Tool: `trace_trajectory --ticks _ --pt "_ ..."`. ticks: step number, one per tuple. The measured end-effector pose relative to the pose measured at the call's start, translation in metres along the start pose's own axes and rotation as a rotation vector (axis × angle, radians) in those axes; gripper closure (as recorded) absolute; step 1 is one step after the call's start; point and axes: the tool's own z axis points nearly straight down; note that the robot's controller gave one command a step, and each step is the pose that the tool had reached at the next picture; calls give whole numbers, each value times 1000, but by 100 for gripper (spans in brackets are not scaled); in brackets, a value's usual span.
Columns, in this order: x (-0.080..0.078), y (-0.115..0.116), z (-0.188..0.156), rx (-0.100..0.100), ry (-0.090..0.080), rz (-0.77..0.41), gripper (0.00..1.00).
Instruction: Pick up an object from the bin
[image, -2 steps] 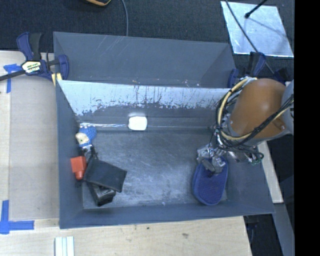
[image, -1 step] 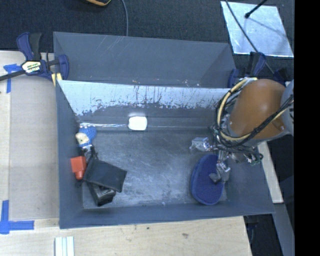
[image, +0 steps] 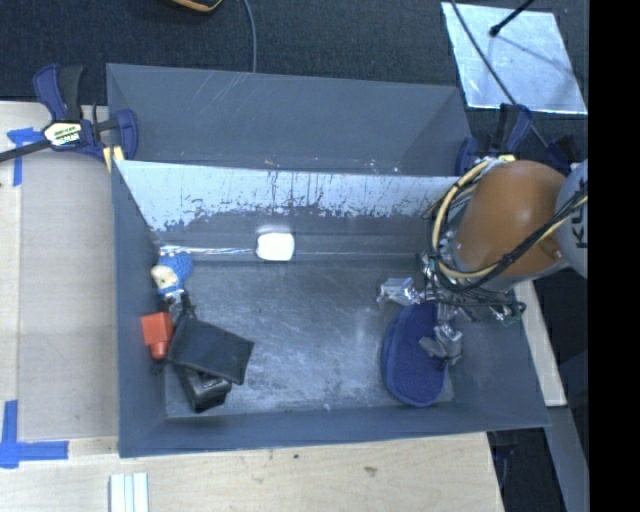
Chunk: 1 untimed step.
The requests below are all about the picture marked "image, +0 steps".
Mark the grey metal bin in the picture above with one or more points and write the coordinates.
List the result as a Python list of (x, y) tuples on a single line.
[(310, 320)]

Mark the black box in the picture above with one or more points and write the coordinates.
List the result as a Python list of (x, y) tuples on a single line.
[(205, 390)]

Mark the white sponge block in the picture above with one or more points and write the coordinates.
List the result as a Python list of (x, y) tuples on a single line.
[(274, 247)]

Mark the black cloth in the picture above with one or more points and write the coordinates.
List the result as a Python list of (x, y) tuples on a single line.
[(212, 350)]

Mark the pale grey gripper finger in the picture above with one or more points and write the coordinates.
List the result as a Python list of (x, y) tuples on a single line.
[(396, 291), (442, 342)]

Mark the red plastic block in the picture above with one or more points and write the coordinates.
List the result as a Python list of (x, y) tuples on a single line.
[(156, 329)]

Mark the blue toy figure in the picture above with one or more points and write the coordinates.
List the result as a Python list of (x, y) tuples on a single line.
[(172, 272)]

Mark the blue oval cloth pad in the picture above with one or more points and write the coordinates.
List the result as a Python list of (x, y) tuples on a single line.
[(407, 370)]

